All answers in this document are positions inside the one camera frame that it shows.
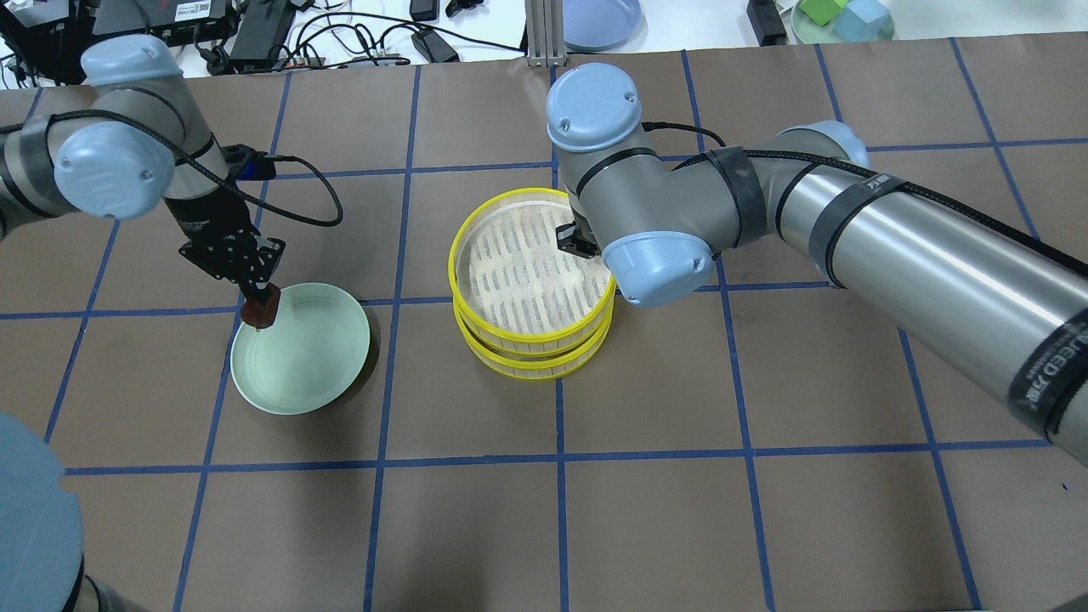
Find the light green plate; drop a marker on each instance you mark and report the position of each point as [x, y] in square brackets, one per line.
[313, 352]

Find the yellow steamer layer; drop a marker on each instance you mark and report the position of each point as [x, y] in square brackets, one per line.
[512, 286]
[537, 360]

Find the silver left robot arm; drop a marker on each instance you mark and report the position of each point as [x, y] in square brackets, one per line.
[143, 142]

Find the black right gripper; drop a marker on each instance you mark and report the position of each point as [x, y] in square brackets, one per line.
[576, 240]

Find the green foam cube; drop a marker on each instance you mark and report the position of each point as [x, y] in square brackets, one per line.
[821, 12]

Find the brown chocolate bun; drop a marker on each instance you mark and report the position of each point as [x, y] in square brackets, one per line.
[260, 305]

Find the aluminium frame post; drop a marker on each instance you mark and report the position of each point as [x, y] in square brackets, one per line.
[544, 24]

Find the blue foam cube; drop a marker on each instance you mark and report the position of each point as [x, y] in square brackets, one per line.
[862, 21]

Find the blue plate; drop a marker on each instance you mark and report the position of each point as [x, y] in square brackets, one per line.
[596, 26]

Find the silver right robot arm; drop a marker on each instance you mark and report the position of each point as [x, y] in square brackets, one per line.
[1004, 309]

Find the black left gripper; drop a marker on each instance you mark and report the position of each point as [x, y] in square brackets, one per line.
[206, 219]

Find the green transparent bowl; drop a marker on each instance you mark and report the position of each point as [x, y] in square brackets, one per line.
[808, 33]

